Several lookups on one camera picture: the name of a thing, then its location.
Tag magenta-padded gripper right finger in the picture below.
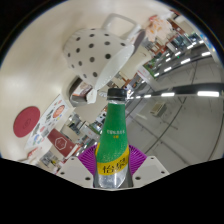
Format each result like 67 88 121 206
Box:
125 144 170 188

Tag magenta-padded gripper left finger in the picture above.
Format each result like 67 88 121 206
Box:
55 144 100 188

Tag green-labelled clear drink bottle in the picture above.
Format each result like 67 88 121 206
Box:
93 88 131 190

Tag printed paper leaflet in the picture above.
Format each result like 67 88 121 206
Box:
24 94 69 150

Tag ceiling air conditioner unit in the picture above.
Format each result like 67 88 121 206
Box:
149 101 167 117

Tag flat round red coaster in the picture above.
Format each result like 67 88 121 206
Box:
13 105 41 138

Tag white paper napkin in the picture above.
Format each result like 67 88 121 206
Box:
86 89 100 104

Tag ceiling strip lights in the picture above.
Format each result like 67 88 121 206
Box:
128 41 222 100

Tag white black-dotted mug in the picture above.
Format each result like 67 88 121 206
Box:
62 13 142 91

